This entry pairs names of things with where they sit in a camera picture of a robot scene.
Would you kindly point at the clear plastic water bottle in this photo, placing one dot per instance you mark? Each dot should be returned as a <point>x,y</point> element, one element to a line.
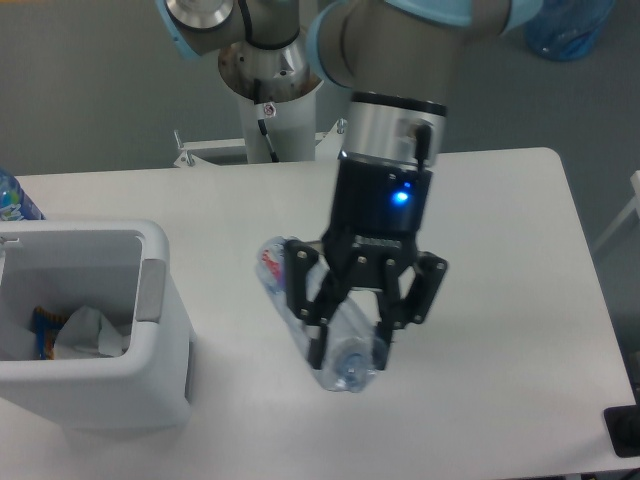
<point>353,351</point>

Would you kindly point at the white trash can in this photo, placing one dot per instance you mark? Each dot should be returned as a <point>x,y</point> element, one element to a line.
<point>122,269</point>

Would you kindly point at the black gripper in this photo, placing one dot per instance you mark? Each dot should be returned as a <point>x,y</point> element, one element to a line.
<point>369,243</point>

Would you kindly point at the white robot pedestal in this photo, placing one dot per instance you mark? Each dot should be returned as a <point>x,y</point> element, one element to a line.
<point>275,92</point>

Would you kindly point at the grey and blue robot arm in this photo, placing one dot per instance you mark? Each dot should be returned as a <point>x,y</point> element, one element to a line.
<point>397,59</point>

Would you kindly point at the orange blue snack wrapper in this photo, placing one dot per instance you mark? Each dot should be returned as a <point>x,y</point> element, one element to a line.
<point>47,327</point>

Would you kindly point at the white frame at right edge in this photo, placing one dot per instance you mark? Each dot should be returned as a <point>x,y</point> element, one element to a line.
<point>621,225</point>

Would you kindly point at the blue labelled bottle at edge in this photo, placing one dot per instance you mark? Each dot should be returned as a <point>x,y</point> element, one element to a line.
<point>16,205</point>

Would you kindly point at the black device at table corner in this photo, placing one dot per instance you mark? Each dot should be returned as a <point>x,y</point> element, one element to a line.
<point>623,427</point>

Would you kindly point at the white tissue wrapper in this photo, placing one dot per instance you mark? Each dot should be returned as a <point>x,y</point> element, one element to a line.
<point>88,334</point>

